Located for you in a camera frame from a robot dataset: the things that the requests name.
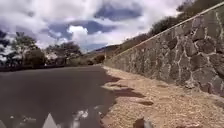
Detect pale gravel verge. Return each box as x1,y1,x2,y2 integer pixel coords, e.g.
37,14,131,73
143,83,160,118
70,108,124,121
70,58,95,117
99,65,224,128

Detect rough stone wall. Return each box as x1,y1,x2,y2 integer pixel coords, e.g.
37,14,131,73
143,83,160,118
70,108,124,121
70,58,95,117
102,2,224,98

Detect robot's own part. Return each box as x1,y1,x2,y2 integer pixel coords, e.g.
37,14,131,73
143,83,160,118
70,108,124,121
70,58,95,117
143,120,155,128
70,119,82,128

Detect row of trees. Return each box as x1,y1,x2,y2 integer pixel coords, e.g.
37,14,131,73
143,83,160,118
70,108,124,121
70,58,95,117
0,31,83,71

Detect green bushes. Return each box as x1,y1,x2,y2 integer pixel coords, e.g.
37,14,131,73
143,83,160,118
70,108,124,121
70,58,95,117
66,53,106,67

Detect distant hill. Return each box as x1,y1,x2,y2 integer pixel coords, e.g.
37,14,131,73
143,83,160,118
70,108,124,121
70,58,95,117
85,43,122,56

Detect trees above stone wall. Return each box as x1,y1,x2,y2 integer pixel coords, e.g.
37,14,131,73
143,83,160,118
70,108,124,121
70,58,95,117
113,0,224,56

